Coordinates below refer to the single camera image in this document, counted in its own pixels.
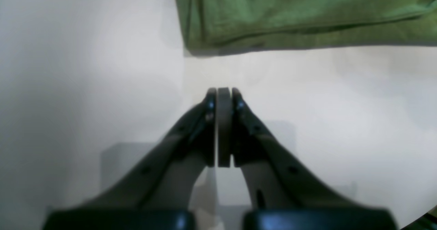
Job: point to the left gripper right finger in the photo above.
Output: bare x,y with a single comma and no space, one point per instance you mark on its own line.
285,195

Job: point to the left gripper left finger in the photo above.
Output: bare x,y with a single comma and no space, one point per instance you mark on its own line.
155,194

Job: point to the green t-shirt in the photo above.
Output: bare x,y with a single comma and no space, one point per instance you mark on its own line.
227,27

